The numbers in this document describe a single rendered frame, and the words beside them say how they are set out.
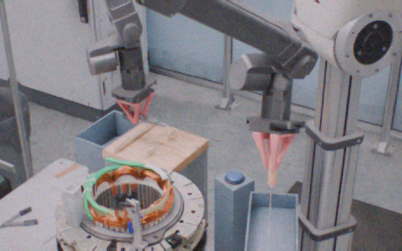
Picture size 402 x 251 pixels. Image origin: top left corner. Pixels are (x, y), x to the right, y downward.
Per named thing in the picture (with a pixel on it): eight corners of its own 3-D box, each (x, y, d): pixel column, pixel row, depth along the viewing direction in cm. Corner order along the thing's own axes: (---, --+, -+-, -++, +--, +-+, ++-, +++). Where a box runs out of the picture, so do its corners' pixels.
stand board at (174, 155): (102, 158, 165) (101, 150, 164) (147, 125, 178) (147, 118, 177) (166, 183, 155) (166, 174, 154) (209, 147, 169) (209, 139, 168)
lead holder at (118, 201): (112, 209, 122) (110, 194, 121) (124, 197, 125) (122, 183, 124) (128, 214, 121) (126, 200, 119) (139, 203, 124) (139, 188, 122)
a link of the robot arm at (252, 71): (319, 60, 118) (299, 29, 123) (270, 57, 112) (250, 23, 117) (288, 105, 126) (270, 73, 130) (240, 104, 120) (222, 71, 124)
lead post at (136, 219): (142, 252, 126) (138, 204, 120) (132, 247, 127) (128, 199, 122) (147, 247, 127) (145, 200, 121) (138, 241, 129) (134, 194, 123)
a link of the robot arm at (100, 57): (139, 23, 142) (128, 10, 149) (88, 34, 139) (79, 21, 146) (144, 71, 149) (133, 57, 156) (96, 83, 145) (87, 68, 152)
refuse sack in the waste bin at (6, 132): (-59, 177, 303) (-75, 113, 285) (-1, 140, 331) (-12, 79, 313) (-4, 203, 285) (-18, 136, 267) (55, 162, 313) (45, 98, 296)
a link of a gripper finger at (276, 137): (275, 173, 123) (280, 124, 122) (244, 167, 127) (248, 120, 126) (294, 170, 128) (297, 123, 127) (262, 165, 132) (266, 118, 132)
